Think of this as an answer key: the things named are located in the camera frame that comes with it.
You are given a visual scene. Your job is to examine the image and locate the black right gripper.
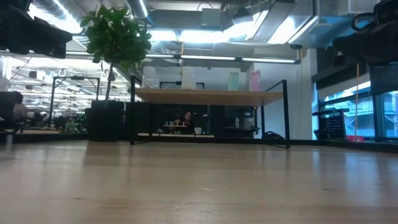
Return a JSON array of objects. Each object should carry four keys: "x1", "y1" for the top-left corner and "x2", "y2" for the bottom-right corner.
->
[{"x1": 332, "y1": 21, "x2": 398, "y2": 65}]

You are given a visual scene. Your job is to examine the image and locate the black metal rack frame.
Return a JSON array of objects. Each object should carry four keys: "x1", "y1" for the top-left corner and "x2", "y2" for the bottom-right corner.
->
[{"x1": 49, "y1": 76, "x2": 101, "y2": 119}]

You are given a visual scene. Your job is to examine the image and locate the black perforated panel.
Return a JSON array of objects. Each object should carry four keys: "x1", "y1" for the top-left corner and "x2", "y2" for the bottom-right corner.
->
[{"x1": 312, "y1": 108, "x2": 351, "y2": 141}]

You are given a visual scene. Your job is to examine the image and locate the green plant in black pot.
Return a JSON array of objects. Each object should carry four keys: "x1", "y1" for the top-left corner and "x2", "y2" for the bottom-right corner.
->
[{"x1": 80, "y1": 4, "x2": 153, "y2": 142}]

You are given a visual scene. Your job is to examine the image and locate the long ceiling light bar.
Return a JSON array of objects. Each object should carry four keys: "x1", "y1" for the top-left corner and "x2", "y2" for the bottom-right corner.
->
[{"x1": 65, "y1": 51, "x2": 301, "y2": 65}]

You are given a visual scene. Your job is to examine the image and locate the small grey post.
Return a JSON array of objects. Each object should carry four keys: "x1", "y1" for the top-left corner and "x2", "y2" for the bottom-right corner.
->
[{"x1": 4, "y1": 132, "x2": 15, "y2": 150}]

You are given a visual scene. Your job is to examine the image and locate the wooden shelf with black legs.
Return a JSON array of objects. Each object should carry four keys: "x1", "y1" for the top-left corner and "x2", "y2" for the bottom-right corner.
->
[{"x1": 129, "y1": 75, "x2": 292, "y2": 149}]

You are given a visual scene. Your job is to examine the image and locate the pink medicine bottle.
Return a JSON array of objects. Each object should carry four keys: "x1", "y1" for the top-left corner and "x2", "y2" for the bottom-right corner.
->
[{"x1": 249, "y1": 70, "x2": 261, "y2": 92}]

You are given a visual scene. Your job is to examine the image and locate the black bag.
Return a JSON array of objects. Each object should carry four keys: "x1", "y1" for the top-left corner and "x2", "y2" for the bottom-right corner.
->
[{"x1": 262, "y1": 131, "x2": 284, "y2": 140}]

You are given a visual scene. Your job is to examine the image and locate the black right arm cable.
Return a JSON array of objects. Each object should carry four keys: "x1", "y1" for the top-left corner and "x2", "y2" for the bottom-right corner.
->
[{"x1": 351, "y1": 12, "x2": 377, "y2": 32}]

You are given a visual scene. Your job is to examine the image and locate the white hanging box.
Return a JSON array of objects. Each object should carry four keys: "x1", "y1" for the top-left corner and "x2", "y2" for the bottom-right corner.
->
[{"x1": 337, "y1": 0, "x2": 376, "y2": 15}]

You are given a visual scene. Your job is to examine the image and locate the black monitor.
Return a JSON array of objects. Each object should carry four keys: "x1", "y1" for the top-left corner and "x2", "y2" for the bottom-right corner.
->
[{"x1": 0, "y1": 91, "x2": 19, "y2": 130}]

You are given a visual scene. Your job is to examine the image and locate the green medicine bottle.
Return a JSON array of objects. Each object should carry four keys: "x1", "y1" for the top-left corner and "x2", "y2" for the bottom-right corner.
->
[{"x1": 228, "y1": 70, "x2": 239, "y2": 91}]

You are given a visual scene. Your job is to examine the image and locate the person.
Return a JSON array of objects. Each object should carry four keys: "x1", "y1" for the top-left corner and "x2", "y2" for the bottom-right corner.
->
[
  {"x1": 12, "y1": 92, "x2": 29, "y2": 123},
  {"x1": 174, "y1": 111, "x2": 195, "y2": 134}
]

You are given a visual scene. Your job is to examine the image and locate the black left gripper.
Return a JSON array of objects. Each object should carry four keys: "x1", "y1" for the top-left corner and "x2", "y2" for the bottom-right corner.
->
[{"x1": 0, "y1": 6, "x2": 73, "y2": 59}]

